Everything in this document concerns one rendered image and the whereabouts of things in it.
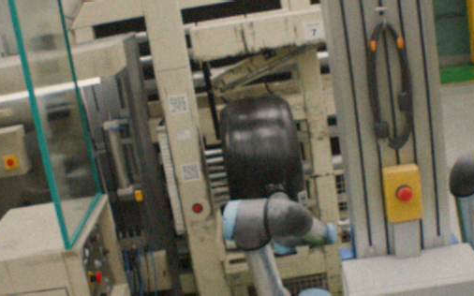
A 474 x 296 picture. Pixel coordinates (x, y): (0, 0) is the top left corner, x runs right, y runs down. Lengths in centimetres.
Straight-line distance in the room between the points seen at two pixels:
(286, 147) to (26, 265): 110
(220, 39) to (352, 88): 141
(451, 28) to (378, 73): 1076
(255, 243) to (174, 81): 99
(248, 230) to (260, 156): 72
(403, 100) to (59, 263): 113
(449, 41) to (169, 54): 995
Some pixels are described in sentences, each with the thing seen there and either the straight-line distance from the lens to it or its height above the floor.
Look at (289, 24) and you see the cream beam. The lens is 298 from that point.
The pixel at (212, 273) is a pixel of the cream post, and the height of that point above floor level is 76.
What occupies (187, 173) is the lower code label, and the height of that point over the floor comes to 122.
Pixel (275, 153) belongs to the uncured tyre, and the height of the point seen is 129.
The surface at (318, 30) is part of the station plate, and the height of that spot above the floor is 170.
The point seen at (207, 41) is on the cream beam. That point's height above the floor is 172.
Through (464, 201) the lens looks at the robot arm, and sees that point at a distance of 217.
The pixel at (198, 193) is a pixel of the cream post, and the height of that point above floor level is 112.
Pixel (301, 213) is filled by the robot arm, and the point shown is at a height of 129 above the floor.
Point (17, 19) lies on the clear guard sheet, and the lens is 196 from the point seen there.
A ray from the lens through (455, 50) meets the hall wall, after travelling 1244.
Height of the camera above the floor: 196
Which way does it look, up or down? 16 degrees down
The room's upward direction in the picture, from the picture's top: 10 degrees counter-clockwise
